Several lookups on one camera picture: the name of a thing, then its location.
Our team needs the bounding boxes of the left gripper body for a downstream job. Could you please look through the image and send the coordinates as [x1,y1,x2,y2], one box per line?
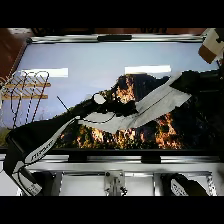
[113,99,139,118]

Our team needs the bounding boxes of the black cable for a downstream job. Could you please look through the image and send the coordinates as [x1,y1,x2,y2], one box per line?
[78,111,117,125]

